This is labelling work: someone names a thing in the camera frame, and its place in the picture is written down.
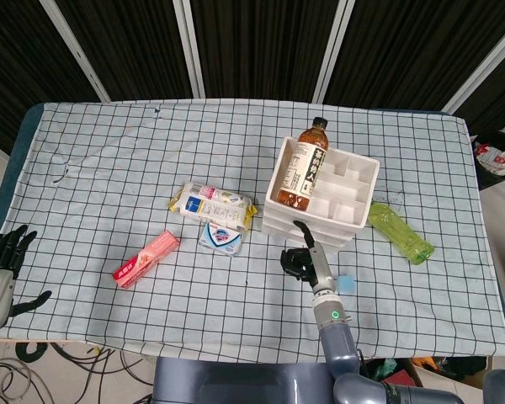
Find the white partition post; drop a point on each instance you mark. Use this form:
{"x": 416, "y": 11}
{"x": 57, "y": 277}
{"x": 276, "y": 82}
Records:
{"x": 191, "y": 46}
{"x": 332, "y": 46}
{"x": 78, "y": 50}
{"x": 484, "y": 69}

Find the blue table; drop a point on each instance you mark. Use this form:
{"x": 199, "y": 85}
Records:
{"x": 19, "y": 143}

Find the grey robot torso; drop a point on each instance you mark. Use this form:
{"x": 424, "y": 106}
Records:
{"x": 235, "y": 381}

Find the white blue soap packet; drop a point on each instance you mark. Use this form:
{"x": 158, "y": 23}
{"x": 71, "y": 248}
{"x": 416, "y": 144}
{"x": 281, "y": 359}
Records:
{"x": 221, "y": 239}

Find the pink Colgate toothpaste box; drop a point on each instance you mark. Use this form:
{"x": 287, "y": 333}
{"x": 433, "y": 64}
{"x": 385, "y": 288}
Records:
{"x": 145, "y": 261}

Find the black grid checkered tablecloth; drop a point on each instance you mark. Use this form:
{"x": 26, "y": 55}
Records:
{"x": 151, "y": 147}

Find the brown tea bottle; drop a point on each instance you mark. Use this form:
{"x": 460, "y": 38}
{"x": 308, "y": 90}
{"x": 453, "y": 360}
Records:
{"x": 305, "y": 168}

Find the white compartment tray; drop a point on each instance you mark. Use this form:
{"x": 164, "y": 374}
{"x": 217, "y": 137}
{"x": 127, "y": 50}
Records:
{"x": 345, "y": 185}

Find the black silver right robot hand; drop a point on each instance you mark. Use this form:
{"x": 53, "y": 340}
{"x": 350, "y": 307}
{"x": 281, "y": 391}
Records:
{"x": 322, "y": 269}

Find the clear plastic drawer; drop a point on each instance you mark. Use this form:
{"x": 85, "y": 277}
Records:
{"x": 278, "y": 237}

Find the green plastic bottle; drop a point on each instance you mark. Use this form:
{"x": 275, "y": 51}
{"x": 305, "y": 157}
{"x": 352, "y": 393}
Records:
{"x": 400, "y": 233}

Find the white yellow snack pack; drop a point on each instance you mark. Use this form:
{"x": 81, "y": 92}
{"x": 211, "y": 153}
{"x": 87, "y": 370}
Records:
{"x": 212, "y": 206}

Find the blue foam cube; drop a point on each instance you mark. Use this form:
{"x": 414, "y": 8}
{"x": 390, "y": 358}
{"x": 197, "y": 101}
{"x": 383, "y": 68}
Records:
{"x": 347, "y": 285}

